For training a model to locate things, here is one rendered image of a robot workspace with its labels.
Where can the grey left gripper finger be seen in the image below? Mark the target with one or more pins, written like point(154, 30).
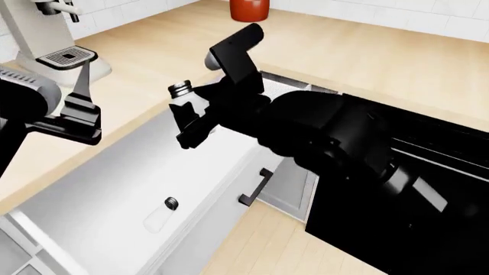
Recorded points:
point(83, 83)

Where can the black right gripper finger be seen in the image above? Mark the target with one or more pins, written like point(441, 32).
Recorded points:
point(210, 91)
point(193, 134)

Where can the glass shaker with black cap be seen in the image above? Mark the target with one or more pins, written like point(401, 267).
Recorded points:
point(198, 105)
point(158, 217)

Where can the white drawer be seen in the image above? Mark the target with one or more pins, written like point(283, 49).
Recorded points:
point(126, 177)

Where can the grey cabinet door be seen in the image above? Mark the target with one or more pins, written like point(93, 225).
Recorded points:
point(287, 190)

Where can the white panelled cabinet front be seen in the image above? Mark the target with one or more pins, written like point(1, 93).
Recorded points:
point(17, 255)

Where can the white coffee machine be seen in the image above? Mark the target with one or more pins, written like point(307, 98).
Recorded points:
point(38, 31)

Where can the red ceramic jar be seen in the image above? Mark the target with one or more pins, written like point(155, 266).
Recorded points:
point(249, 10)

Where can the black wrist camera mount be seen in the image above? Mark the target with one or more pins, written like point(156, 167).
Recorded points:
point(235, 54)

